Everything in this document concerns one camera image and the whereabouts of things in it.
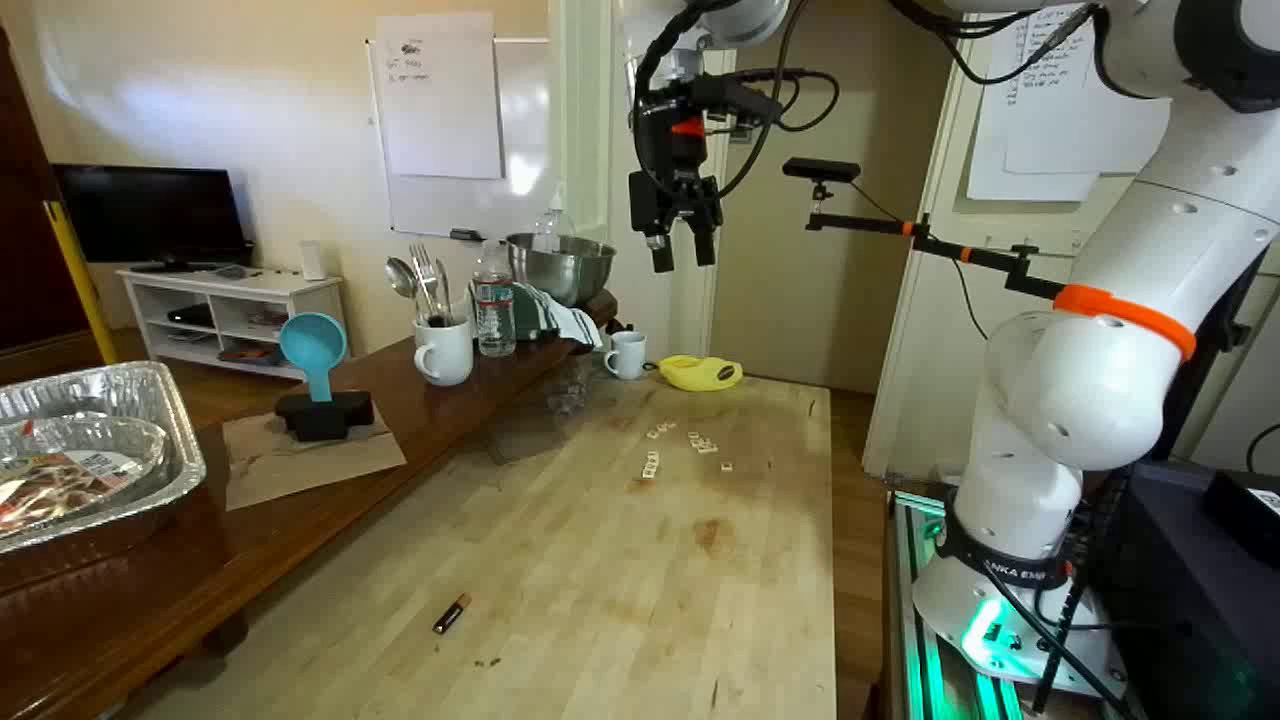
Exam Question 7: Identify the white whiteboard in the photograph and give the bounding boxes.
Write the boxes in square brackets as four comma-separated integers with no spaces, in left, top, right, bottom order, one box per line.
[358,30,555,244]

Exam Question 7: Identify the white flipchart paper sheet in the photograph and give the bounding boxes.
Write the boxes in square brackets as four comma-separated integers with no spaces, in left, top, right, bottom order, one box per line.
[370,10,507,182]

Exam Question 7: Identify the black stand pole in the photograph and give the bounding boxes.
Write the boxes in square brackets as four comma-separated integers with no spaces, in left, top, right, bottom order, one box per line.
[1155,244,1280,463]

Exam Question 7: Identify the stainless steel mixing bowl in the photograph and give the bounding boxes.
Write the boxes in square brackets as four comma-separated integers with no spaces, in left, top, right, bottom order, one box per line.
[505,232,618,312]

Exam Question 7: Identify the white cup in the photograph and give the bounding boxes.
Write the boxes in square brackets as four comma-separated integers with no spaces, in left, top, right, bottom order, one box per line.
[293,236,332,284]

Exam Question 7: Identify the black controller box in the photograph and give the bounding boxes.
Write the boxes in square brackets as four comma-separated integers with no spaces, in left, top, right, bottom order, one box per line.
[1093,455,1280,720]

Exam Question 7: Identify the small white mug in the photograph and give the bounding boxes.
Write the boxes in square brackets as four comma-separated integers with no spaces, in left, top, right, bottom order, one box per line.
[601,327,652,384]

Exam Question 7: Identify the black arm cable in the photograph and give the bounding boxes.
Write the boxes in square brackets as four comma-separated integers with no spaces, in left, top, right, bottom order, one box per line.
[888,0,1111,93]

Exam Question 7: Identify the metal spoon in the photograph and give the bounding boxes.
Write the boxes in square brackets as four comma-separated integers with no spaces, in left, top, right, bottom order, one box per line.
[415,241,457,322]

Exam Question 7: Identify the dark wooden cabinet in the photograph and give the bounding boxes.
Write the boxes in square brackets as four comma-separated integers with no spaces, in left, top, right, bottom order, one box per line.
[0,23,105,352]

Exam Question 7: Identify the black base cable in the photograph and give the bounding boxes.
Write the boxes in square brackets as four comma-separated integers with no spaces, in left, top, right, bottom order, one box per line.
[993,522,1136,720]

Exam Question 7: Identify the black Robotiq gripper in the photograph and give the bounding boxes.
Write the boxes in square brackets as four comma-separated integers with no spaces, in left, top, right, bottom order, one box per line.
[624,112,729,275]

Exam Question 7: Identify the aluminium foil tray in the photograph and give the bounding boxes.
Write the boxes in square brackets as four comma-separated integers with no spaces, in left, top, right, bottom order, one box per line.
[0,354,213,560]

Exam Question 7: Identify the black power brick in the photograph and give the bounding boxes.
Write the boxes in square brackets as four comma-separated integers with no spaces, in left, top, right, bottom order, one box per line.
[1195,467,1280,570]

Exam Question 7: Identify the clear pump dispenser bottle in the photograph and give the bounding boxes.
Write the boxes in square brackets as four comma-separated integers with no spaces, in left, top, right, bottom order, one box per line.
[530,197,573,261]

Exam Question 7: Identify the yellow banana-shaped dish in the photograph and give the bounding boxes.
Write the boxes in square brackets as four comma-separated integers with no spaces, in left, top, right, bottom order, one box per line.
[655,348,748,394]

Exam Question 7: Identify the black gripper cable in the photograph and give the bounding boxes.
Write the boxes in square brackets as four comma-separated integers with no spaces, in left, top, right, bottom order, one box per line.
[635,0,848,203]

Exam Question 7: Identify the clear plastic water bottle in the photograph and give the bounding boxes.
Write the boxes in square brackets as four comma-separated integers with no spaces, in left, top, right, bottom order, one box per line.
[469,236,520,361]

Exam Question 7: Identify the white tall cabinet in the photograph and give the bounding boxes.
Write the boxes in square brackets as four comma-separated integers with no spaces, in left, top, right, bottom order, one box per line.
[854,0,1280,486]

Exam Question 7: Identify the large white mug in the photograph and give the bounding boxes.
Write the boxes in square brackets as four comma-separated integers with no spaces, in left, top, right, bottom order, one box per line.
[412,312,478,391]

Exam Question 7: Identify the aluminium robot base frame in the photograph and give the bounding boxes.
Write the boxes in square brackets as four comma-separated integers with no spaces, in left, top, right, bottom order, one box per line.
[875,483,1136,720]

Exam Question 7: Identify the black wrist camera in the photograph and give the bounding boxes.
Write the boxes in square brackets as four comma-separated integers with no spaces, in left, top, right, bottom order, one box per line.
[672,69,793,135]

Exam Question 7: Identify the black marker pen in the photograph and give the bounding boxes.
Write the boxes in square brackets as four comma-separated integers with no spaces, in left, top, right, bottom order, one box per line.
[428,590,471,639]

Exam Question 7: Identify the yellow stick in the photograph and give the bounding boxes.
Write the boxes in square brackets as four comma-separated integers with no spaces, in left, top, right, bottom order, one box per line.
[38,197,119,369]

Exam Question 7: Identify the shiny red white packet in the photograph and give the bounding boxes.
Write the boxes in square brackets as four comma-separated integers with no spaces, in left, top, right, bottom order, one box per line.
[0,444,152,541]

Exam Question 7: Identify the white shelf unit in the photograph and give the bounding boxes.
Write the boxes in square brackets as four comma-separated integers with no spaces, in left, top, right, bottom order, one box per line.
[116,263,351,384]

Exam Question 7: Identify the orange cable strap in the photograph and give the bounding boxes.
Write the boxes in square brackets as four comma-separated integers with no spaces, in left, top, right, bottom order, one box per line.
[1048,281,1201,364]

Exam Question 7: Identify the brown wooden side table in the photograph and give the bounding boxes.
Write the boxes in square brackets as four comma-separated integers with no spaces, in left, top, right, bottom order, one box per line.
[0,284,624,720]

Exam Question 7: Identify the blue plastic funnel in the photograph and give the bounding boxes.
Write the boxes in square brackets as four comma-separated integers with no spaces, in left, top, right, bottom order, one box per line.
[274,312,351,408]

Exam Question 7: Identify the black bar camera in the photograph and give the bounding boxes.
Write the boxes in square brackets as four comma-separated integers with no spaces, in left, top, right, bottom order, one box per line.
[781,156,863,182]

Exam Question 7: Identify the crushed clear plastic bottle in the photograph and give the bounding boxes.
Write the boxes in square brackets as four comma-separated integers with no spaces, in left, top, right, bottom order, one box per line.
[536,364,595,419]

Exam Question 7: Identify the brown cardboard sheet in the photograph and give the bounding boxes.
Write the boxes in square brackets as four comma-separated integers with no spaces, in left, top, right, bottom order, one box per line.
[214,400,412,516]

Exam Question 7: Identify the metal ladle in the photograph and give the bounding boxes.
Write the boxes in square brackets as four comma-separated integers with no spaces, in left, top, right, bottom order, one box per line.
[379,251,430,327]

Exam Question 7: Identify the green striped white towel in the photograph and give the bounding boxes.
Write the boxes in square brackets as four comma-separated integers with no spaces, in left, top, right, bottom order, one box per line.
[511,275,610,352]

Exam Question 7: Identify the black block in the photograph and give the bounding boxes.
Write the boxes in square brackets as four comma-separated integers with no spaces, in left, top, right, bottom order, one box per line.
[270,387,379,444]

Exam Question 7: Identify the black flat screen monitor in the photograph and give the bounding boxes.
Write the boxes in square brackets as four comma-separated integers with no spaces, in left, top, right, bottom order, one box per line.
[51,158,254,275]

